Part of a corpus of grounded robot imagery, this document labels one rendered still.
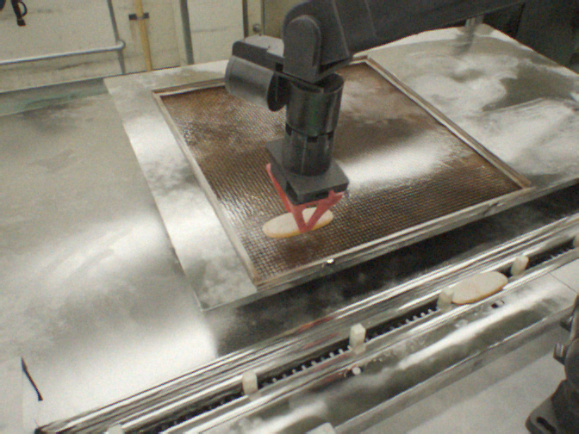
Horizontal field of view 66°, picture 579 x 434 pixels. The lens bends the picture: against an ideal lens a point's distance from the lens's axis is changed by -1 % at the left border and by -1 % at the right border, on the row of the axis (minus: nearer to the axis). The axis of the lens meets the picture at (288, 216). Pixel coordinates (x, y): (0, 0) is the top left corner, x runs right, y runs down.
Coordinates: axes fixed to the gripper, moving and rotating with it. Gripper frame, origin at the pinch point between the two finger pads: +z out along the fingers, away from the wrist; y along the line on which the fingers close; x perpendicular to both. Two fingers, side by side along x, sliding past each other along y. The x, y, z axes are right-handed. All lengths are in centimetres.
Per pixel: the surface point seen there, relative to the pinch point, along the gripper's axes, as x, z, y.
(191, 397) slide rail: -19.2, 7.0, 14.9
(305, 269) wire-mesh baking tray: -1.5, 3.8, 5.7
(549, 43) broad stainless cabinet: 261, 68, -152
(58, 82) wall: -39, 143, -336
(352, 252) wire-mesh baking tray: 5.7, 3.7, 5.4
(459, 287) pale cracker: 17.7, 6.1, 14.4
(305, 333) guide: -4.6, 6.5, 12.7
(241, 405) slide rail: -14.7, 6.5, 17.9
